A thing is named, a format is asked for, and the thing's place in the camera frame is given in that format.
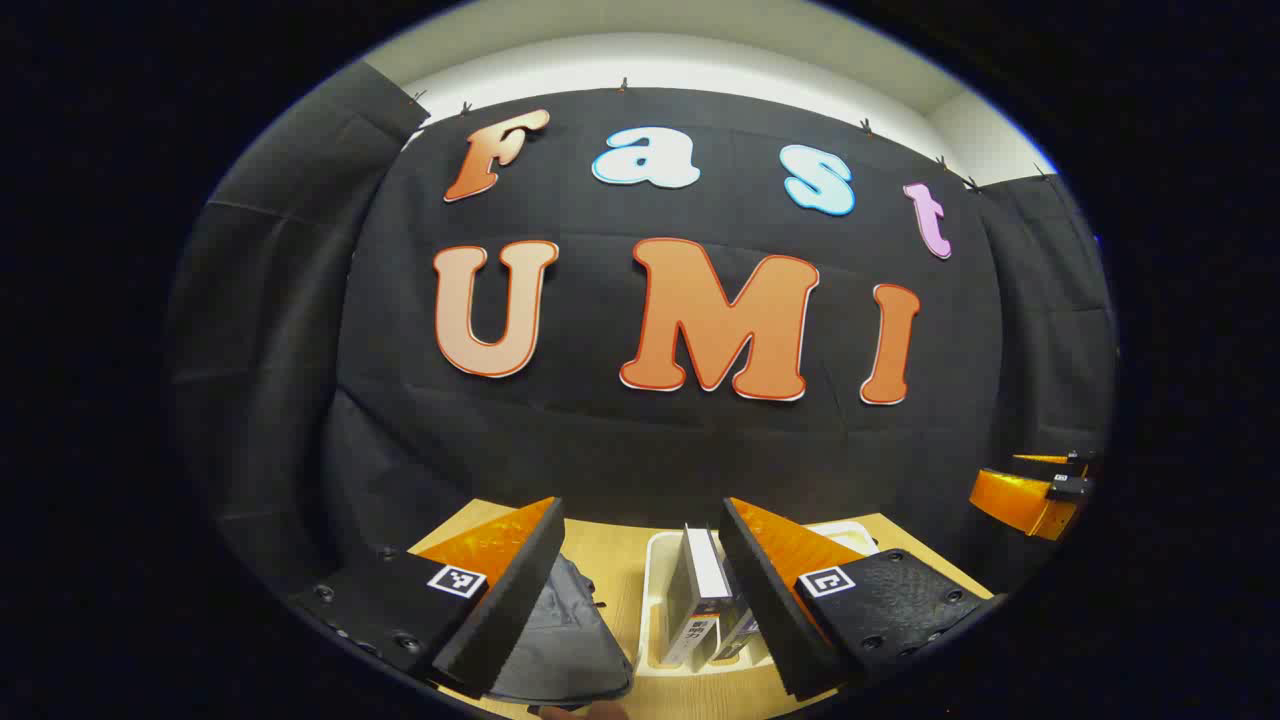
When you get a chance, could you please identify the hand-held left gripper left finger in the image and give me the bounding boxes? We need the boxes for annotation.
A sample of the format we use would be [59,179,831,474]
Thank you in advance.
[290,497,566,699]

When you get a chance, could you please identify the grey schoolbag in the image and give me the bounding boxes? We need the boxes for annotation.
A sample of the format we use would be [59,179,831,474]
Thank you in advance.
[488,555,634,706]

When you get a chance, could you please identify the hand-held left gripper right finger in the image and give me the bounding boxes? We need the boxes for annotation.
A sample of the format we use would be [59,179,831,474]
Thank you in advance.
[718,497,1001,701]

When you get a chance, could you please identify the white bookshelf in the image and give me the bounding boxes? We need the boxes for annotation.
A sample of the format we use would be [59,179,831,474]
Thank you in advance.
[635,520,881,679]

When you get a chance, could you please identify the black and white cover book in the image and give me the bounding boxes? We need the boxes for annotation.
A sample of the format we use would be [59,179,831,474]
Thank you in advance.
[663,526,738,671]

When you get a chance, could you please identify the blue cover book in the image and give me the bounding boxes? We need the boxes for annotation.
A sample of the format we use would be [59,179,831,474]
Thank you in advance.
[714,560,763,661]

